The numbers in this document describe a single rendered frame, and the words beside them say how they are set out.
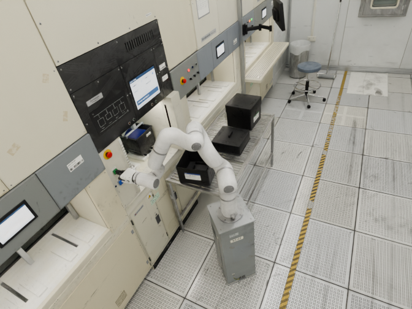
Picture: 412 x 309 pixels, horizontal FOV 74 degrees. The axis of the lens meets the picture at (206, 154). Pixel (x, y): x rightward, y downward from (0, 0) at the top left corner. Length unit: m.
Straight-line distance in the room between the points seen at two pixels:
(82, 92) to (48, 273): 1.15
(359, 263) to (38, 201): 2.48
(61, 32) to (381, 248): 2.90
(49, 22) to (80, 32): 0.17
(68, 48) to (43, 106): 0.32
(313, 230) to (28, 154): 2.45
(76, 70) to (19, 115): 0.38
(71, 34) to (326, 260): 2.55
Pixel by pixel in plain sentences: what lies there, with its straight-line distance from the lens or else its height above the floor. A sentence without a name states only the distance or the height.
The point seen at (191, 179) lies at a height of 0.82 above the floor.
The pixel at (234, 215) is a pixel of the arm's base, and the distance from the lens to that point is 1.99.
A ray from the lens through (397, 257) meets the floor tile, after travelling 3.00.
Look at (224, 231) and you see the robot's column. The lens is 1.96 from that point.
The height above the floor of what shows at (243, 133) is 0.86.
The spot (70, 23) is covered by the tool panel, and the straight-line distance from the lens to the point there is 1.66.
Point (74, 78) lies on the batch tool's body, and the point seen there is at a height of 1.87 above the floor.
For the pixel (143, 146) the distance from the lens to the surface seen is 2.43.
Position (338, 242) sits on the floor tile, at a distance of 2.92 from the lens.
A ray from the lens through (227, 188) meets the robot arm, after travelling 1.69.
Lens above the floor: 2.35
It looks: 38 degrees down
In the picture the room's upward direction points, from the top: 10 degrees counter-clockwise
